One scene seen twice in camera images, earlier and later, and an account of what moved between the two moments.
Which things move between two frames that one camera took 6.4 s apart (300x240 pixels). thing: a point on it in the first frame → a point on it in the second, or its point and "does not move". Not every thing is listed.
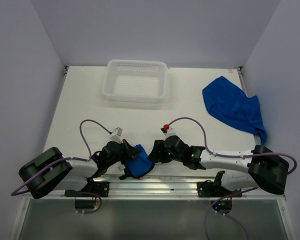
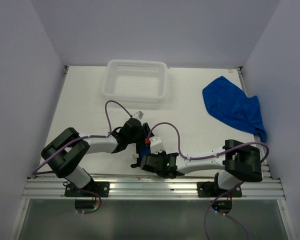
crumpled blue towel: x=230 y=100 does not move
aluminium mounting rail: x=151 y=188 does not move
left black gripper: x=131 y=151 → x=144 y=128
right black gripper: x=155 y=156 → x=162 y=153
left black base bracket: x=92 y=189 does not move
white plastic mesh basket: x=135 y=81 does not move
